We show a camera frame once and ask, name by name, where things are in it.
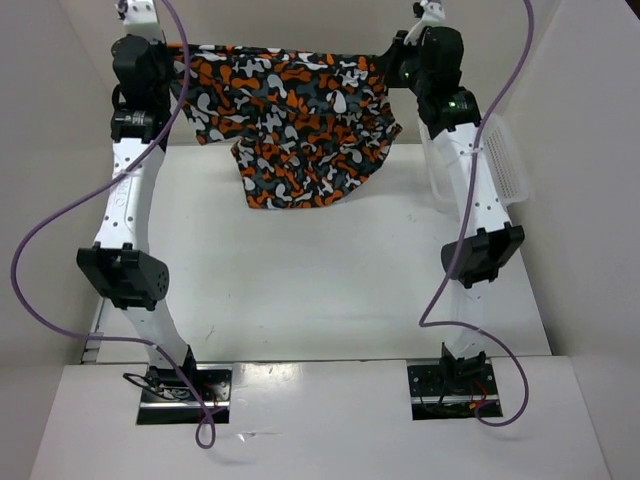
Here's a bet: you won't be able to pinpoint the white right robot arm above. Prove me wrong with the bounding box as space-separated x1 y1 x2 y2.
381 26 525 393

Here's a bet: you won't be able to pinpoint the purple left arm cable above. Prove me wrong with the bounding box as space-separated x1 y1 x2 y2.
10 0 227 448

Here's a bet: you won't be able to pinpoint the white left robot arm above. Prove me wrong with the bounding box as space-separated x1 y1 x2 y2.
76 35 200 400

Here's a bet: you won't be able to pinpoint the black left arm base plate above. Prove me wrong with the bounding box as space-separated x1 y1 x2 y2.
123 364 233 426

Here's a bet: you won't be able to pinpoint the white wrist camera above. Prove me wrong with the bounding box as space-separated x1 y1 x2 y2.
404 0 446 45
115 0 165 43

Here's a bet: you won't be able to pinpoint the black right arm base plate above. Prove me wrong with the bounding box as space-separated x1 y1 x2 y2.
406 360 503 421

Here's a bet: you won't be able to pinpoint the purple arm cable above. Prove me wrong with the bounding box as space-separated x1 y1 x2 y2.
10 0 227 448
418 0 536 426

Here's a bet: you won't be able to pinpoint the aluminium table edge rail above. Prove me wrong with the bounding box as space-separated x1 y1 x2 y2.
80 299 111 365

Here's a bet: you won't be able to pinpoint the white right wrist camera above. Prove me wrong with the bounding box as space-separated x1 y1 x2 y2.
404 0 446 45

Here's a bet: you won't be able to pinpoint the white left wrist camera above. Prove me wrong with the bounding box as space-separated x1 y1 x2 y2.
115 0 165 43

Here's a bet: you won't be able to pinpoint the white perforated plastic basket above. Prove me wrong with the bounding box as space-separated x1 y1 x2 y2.
418 113 531 215

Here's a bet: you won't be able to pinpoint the orange black camouflage shorts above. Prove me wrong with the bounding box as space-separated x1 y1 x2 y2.
169 44 402 209

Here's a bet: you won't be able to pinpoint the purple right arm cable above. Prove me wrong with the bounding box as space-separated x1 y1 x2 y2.
418 0 536 426

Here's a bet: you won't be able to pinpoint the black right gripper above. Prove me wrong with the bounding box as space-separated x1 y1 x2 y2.
375 29 432 96

